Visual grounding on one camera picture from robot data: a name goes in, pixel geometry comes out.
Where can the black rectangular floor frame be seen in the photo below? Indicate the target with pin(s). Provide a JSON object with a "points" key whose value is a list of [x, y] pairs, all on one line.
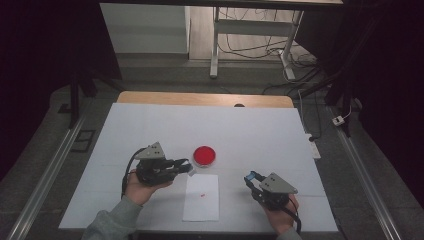
{"points": [[81, 141]]}

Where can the small white adapter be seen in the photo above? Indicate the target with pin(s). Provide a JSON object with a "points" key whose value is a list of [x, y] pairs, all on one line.
{"points": [[338, 120]]}

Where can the white paper sheet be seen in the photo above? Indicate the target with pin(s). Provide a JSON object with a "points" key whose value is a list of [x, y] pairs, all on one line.
{"points": [[201, 208]]}

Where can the person's left hand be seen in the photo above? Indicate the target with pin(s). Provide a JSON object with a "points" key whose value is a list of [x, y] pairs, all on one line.
{"points": [[143, 191]]}

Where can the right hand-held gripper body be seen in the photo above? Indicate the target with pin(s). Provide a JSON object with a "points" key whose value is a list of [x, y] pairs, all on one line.
{"points": [[275, 193]]}

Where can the aluminium floor rail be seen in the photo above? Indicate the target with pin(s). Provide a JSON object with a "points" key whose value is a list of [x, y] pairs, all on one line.
{"points": [[366, 180], [46, 180]]}

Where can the white metal desk frame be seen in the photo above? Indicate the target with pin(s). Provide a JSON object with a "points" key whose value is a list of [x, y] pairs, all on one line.
{"points": [[253, 27]]}

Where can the black metal stand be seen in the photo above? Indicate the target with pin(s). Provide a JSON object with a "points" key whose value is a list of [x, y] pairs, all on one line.
{"points": [[340, 96], [74, 100]]}

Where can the white power strip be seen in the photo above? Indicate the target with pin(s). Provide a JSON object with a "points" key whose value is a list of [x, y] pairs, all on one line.
{"points": [[314, 148]]}

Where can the person's right hand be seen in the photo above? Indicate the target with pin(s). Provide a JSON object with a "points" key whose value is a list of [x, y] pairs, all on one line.
{"points": [[281, 220]]}

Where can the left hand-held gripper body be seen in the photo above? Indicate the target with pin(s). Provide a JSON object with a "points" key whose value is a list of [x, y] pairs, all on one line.
{"points": [[153, 170]]}

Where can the small white blue dropper bottle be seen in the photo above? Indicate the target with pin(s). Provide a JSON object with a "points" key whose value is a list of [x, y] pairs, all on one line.
{"points": [[192, 172]]}

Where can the red petri dish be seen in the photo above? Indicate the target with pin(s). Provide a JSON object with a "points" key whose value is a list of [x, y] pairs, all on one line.
{"points": [[204, 155]]}

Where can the large white table cover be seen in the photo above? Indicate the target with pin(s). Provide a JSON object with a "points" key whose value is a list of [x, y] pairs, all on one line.
{"points": [[260, 133]]}

